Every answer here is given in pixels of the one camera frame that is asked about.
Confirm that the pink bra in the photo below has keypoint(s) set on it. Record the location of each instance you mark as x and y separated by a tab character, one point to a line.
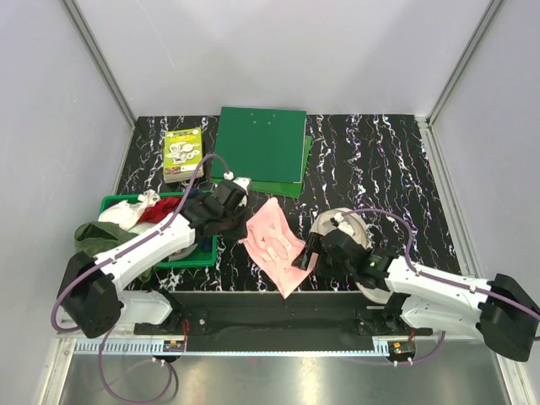
272	246

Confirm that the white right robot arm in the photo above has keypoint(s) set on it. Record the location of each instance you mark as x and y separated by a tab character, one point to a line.
421	299

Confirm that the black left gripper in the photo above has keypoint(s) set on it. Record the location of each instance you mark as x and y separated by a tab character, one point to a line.
241	231

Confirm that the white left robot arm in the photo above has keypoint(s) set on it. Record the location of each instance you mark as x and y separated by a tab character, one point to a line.
94	290

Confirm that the green plastic laundry basket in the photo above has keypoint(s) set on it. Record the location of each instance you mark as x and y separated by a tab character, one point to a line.
204	255

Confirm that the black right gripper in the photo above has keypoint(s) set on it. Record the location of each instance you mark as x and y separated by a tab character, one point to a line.
313	245

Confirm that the olive green garment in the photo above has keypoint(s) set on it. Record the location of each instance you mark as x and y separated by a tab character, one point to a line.
96	237

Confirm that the white garment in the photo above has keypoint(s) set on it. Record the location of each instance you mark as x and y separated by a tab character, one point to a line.
126	210

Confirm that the dark blue garment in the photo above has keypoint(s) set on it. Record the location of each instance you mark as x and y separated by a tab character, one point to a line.
204	243

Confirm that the yellow-green book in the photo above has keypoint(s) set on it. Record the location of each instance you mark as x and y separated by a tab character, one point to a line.
183	151

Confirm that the white mesh laundry bag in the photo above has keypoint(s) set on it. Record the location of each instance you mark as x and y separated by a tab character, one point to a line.
356	227

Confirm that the thin green folder underneath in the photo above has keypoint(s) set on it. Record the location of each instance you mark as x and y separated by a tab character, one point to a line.
278	185

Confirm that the green binder folder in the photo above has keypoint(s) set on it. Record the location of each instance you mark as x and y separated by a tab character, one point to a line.
260	122

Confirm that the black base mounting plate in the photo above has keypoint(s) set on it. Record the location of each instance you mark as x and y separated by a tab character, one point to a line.
250	323

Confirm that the red garment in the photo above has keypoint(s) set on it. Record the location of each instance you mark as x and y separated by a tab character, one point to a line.
160	210

